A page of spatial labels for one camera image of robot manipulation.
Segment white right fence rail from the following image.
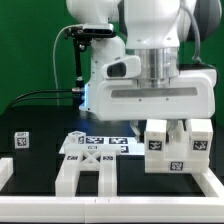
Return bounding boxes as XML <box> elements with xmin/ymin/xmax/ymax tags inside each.
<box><xmin>193</xmin><ymin>168</ymin><xmax>224</xmax><ymax>199</ymax></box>

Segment black camera on stand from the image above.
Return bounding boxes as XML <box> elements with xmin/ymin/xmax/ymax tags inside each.
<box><xmin>64</xmin><ymin>24</ymin><xmax>116</xmax><ymax>88</ymax></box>

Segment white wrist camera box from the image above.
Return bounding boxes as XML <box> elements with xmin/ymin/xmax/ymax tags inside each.
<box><xmin>101</xmin><ymin>55</ymin><xmax>141</xmax><ymax>80</ymax></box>

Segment white long side rail back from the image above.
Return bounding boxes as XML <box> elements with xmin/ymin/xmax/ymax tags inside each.
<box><xmin>98</xmin><ymin>152</ymin><xmax>117</xmax><ymax>197</ymax></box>

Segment white chair seat block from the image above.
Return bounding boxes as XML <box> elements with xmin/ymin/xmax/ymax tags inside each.
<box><xmin>144</xmin><ymin>131</ymin><xmax>210</xmax><ymax>173</ymax></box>

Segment black base cables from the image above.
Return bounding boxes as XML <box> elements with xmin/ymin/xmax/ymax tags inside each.
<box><xmin>6</xmin><ymin>87</ymin><xmax>84</xmax><ymax>111</ymax></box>

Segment white left fence block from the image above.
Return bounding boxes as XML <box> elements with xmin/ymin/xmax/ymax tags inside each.
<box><xmin>0</xmin><ymin>158</ymin><xmax>13</xmax><ymax>191</ymax></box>

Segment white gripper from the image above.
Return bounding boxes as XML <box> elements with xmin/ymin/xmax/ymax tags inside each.
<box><xmin>95</xmin><ymin>69</ymin><xmax>217</xmax><ymax>142</ymax></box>

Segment grey camera cable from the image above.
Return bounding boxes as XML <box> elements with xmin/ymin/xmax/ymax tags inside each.
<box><xmin>52</xmin><ymin>24</ymin><xmax>81</xmax><ymax>106</ymax></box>

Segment white long side rail front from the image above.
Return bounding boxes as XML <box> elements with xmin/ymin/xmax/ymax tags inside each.
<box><xmin>55</xmin><ymin>152</ymin><xmax>83</xmax><ymax>197</ymax></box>

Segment white fence rail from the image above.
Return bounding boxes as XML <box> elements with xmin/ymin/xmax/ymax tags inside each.
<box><xmin>193</xmin><ymin>168</ymin><xmax>224</xmax><ymax>199</ymax></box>
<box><xmin>0</xmin><ymin>197</ymin><xmax>224</xmax><ymax>224</ymax></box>

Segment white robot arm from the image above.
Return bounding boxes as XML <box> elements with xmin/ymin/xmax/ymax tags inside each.
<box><xmin>66</xmin><ymin>0</ymin><xmax>222</xmax><ymax>121</ymax></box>

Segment white front fence rail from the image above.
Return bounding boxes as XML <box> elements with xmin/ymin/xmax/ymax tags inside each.
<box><xmin>0</xmin><ymin>197</ymin><xmax>224</xmax><ymax>224</ymax></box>

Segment white long side rail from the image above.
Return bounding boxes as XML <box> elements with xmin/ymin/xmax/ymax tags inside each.
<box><xmin>55</xmin><ymin>152</ymin><xmax>83</xmax><ymax>197</ymax></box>
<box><xmin>98</xmin><ymin>152</ymin><xmax>117</xmax><ymax>197</ymax></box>

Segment white flat back panel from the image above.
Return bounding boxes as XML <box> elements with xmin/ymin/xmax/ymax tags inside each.
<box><xmin>59</xmin><ymin>136</ymin><xmax>144</xmax><ymax>155</ymax></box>

